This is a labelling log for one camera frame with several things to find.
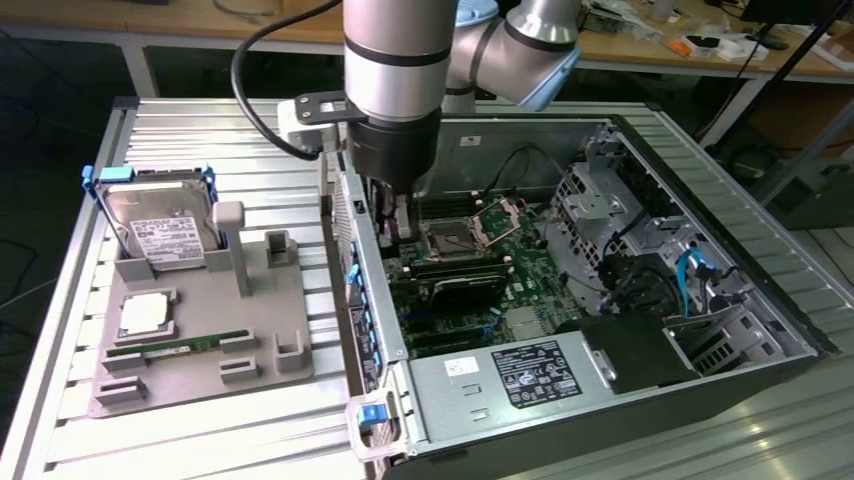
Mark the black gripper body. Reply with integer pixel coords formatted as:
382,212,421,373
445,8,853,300
346,117,443,197

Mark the black graphics card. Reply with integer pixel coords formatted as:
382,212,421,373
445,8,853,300
426,273,507,312

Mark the CPU socket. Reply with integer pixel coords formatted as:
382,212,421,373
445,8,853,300
419,219,479,262

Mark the open metal socket cover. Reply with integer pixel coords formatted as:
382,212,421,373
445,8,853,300
471,196,526,247

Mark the green motherboard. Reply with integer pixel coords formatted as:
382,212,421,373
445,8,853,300
373,192,590,359

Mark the silver chipset heatsink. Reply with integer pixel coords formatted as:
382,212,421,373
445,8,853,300
506,306,557,340

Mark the silver metal disk bay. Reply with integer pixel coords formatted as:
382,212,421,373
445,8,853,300
549,158,664,272

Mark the grey parts rack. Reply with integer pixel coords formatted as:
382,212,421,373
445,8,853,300
86,200,319,420

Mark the silver hard disk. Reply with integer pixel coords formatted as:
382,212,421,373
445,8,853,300
99,179,219,272

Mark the grey power supply unit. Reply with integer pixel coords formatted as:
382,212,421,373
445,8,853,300
407,331,617,444

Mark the green RAM stick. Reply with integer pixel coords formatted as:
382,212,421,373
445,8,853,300
106,333,253,358

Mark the blue case latch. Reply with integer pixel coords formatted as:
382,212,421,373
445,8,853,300
355,403,389,428

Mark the silver CPU chip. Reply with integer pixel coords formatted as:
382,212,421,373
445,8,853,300
118,294,178,338

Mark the long wooden desk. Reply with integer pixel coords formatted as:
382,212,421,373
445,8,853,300
0,0,854,82

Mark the blue disk caddy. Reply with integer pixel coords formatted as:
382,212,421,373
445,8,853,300
79,162,223,262

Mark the orange and white box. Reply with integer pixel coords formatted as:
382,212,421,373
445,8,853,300
666,34,730,60

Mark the open black PC case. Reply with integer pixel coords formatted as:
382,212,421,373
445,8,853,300
319,112,844,480

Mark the black slanted stand pole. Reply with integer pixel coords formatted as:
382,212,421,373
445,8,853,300
693,0,844,147

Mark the black monitor stand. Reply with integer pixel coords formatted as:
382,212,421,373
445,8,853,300
740,0,804,51

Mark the dark grey cabinet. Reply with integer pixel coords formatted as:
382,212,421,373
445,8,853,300
765,158,854,232

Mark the black looped case wire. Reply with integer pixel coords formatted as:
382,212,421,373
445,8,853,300
489,144,570,202

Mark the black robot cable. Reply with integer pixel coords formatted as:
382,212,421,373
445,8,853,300
233,0,343,162

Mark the grey cable on desk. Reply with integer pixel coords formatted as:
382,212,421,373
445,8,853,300
213,0,277,24

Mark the blue SATA wire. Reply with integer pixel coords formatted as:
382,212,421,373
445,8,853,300
676,244,717,319

